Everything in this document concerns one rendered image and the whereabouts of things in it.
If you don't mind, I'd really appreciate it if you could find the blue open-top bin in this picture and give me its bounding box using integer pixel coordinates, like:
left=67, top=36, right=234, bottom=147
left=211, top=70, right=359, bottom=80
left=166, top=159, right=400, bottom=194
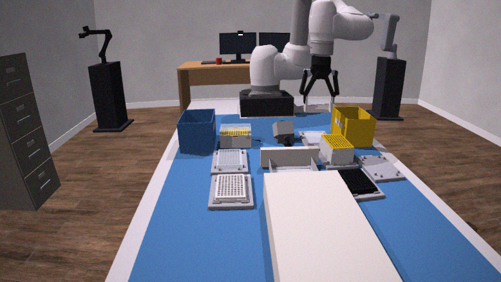
left=176, top=109, right=216, bottom=153

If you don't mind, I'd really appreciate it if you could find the yellow open-top bin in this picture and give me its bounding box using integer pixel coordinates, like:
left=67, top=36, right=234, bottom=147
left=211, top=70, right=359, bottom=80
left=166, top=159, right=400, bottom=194
left=330, top=107, right=377, bottom=147

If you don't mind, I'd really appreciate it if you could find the blue bench mat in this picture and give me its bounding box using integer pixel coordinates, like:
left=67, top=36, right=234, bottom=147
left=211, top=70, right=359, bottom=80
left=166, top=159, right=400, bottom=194
left=128, top=113, right=501, bottom=282

